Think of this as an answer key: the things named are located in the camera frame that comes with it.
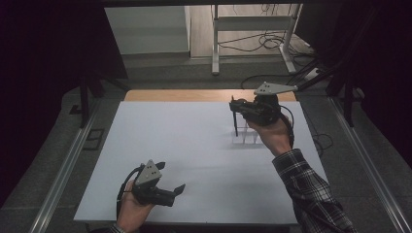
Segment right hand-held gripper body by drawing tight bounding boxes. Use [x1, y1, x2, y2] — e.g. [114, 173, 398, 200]
[245, 81, 298, 127]

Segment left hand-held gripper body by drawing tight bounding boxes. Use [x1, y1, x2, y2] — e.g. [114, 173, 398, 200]
[130, 159, 176, 208]

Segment clear acrylic pen holder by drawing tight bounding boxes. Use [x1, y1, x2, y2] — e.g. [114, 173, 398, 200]
[231, 112, 265, 146]

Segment person's left hand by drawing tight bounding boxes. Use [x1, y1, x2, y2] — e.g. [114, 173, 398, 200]
[116, 180, 155, 233]

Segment person's right hand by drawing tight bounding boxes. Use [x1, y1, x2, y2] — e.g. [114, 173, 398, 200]
[247, 112, 294, 158]

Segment white table board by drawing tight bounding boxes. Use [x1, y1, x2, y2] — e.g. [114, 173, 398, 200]
[73, 100, 328, 225]

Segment white power strip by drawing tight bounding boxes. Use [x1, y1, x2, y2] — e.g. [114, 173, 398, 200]
[303, 67, 322, 82]

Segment black metal stand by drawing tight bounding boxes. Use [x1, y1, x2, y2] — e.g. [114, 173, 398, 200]
[292, 57, 365, 128]
[69, 69, 129, 129]

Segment white cabinet panel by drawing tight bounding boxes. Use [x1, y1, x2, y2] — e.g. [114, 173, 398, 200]
[104, 5, 191, 55]

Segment left hand-held gripper black cable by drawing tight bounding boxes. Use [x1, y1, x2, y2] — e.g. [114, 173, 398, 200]
[115, 164, 146, 222]

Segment hand-held gripper black cable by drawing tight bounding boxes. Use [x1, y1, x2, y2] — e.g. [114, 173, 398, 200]
[277, 104, 296, 150]
[115, 164, 146, 222]

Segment long black floor cable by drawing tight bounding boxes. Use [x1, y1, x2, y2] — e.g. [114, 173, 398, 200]
[240, 73, 294, 90]

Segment right hand-held gripper black cable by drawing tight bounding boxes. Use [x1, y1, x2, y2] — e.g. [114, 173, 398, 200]
[277, 104, 296, 150]

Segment tangled black floor cables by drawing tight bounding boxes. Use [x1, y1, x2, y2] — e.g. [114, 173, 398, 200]
[217, 30, 314, 54]

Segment looped black cable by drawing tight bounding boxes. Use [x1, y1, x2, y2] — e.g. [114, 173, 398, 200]
[302, 110, 334, 159]

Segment white metal desk frame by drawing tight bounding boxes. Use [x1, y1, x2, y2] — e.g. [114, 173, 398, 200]
[211, 3, 304, 77]

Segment aluminium floor rail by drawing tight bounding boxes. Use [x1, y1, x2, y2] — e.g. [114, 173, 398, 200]
[28, 113, 98, 233]
[328, 96, 412, 233]

